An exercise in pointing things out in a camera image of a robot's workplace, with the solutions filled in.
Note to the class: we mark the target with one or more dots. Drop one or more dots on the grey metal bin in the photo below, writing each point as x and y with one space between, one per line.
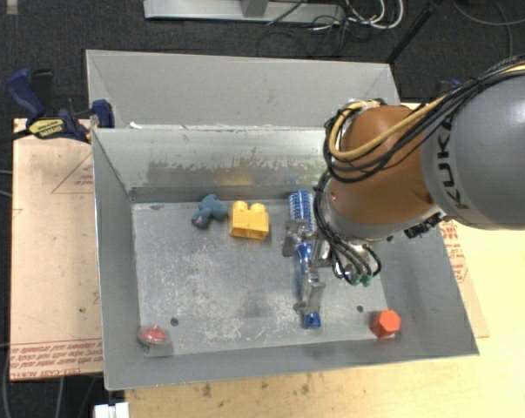
227 277

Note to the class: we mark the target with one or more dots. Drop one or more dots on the yellow toy brick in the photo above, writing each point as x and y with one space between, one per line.
249 220

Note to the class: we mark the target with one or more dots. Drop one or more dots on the red round disc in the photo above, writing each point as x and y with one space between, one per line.
153 335

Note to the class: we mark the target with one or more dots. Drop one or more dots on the red hexagonal block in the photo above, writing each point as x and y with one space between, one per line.
385 324

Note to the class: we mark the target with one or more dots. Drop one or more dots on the blue and clear ribbed cylinder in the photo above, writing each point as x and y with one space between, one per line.
300 207

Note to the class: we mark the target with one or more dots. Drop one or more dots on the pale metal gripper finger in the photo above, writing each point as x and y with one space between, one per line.
289 244
314 294

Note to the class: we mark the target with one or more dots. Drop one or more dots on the small blue block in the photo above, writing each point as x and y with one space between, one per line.
311 320

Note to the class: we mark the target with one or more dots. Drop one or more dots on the blue-grey toy animal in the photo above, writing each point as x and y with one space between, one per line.
209 211

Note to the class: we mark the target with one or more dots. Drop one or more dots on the blue plastic piece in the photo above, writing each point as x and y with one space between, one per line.
304 257

